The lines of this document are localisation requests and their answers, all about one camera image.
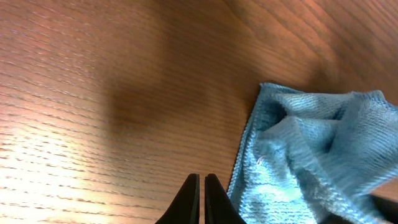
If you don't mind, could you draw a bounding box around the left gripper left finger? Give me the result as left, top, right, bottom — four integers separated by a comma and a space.
156, 174, 200, 224

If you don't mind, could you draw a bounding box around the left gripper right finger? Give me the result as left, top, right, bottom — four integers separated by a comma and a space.
205, 174, 246, 224

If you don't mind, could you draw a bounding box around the blue microfiber cloth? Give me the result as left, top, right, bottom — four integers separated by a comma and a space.
227, 83, 397, 223

